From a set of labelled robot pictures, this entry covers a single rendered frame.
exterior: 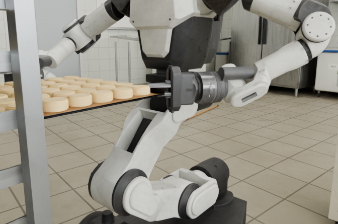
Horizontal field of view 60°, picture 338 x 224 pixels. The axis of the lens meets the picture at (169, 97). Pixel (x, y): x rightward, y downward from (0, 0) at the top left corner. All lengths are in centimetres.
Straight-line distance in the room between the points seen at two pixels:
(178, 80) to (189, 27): 24
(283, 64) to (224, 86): 17
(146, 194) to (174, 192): 22
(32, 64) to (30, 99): 5
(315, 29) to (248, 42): 480
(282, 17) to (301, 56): 12
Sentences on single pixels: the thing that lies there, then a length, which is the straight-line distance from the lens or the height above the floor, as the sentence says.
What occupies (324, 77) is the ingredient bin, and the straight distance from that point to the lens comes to 527.
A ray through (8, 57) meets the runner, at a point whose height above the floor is 88.
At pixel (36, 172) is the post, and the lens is 52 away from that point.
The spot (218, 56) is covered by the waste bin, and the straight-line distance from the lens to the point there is 653.
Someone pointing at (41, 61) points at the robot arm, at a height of 83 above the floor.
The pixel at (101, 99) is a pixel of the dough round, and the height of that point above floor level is 78.
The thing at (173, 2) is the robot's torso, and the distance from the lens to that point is 93.
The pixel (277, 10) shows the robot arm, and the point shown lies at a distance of 88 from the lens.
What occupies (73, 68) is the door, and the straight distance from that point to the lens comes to 508.
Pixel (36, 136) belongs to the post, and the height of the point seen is 76.
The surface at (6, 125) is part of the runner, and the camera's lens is 51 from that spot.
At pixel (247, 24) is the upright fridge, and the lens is 567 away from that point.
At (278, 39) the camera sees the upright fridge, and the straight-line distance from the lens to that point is 532.
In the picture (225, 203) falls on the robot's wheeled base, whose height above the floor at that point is 19.
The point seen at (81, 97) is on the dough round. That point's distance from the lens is 61.
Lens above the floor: 90
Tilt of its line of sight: 11 degrees down
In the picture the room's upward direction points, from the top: straight up
